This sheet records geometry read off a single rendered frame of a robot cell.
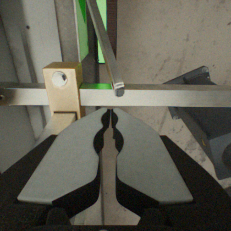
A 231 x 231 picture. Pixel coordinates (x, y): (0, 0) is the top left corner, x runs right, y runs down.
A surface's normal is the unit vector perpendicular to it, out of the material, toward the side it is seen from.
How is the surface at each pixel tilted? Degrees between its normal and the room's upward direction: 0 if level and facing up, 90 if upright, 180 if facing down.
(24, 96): 0
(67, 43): 0
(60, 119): 90
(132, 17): 0
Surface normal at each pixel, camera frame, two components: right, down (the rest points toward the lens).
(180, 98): 0.00, 0.49
